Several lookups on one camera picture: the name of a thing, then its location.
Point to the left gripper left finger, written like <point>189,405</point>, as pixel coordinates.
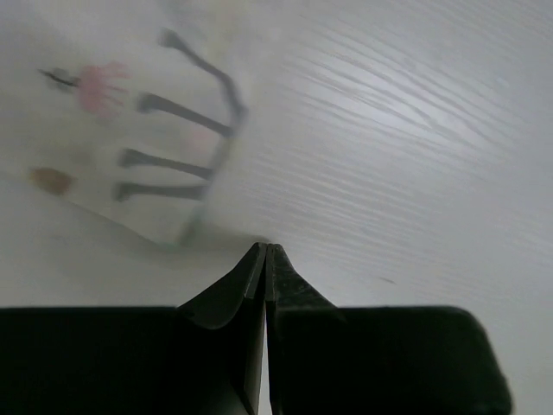
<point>220,342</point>

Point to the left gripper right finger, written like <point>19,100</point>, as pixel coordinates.
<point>298,317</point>

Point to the animal print cloth placemat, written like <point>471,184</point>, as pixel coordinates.
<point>123,108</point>

